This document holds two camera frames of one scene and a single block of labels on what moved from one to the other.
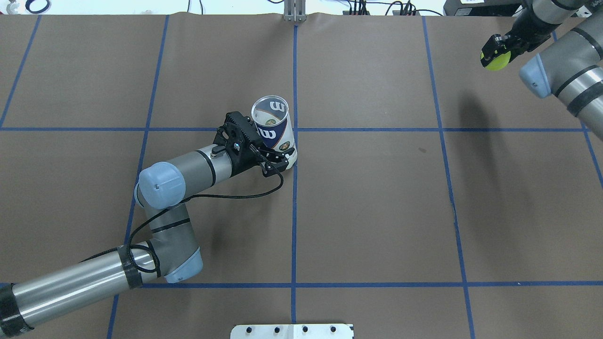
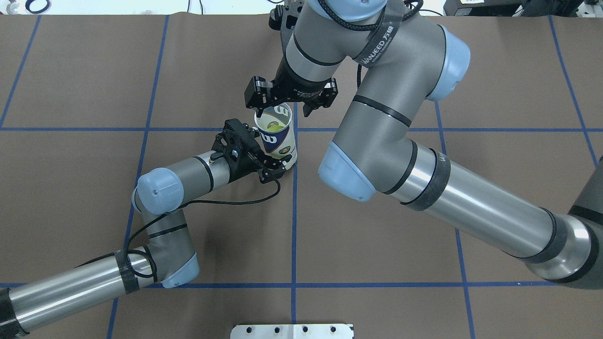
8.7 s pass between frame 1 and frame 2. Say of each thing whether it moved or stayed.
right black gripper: moved
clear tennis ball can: stayed
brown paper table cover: stayed
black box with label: stayed
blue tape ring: stayed
